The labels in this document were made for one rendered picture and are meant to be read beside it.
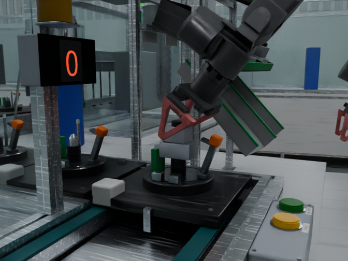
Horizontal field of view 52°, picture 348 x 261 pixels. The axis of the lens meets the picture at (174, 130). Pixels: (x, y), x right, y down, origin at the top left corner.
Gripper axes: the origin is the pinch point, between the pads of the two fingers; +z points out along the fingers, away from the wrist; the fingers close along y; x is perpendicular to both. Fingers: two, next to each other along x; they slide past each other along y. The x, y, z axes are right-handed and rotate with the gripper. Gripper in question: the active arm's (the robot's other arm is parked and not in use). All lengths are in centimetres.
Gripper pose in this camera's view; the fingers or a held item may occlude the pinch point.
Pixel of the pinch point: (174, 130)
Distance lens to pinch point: 69.1
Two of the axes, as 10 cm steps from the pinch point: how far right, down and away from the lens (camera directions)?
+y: -4.1, 1.5, -9.0
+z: -5.7, 7.3, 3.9
